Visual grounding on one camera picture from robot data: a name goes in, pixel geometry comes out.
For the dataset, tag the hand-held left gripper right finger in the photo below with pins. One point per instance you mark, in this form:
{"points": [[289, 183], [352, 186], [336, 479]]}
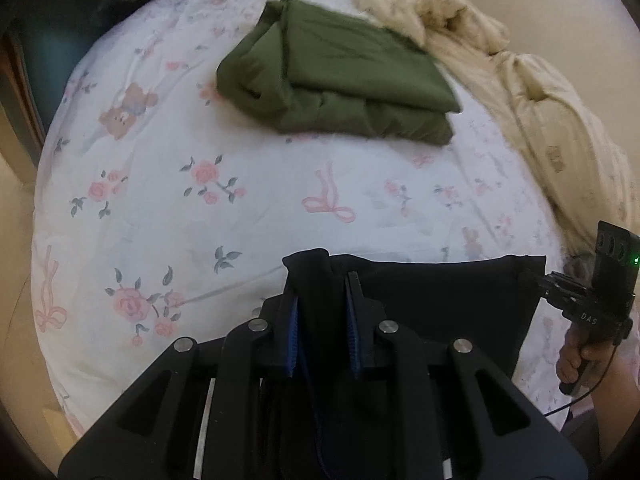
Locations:
{"points": [[354, 345]]}

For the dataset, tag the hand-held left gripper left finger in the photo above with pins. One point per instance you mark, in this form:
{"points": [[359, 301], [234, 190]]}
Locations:
{"points": [[292, 340]]}

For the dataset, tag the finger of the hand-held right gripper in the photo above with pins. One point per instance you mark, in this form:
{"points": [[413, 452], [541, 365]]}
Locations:
{"points": [[532, 279]]}

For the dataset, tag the black shorts pants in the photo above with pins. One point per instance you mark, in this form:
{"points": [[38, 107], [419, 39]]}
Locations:
{"points": [[450, 300]]}

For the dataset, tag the person's right forearm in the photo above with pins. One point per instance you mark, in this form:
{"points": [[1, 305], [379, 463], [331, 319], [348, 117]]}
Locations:
{"points": [[620, 400]]}

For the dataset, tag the folded green pants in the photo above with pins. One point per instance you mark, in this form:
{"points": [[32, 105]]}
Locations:
{"points": [[340, 80]]}

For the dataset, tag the person's right hand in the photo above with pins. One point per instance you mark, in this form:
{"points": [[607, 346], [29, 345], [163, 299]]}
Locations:
{"points": [[567, 360]]}

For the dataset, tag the camouflage cloth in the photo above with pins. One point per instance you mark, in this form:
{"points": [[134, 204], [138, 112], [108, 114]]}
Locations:
{"points": [[580, 265]]}

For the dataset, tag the floral white bed sheet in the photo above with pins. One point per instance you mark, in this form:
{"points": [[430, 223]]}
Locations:
{"points": [[200, 235]]}

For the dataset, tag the cream duvet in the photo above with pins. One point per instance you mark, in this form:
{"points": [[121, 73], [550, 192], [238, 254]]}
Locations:
{"points": [[550, 125]]}

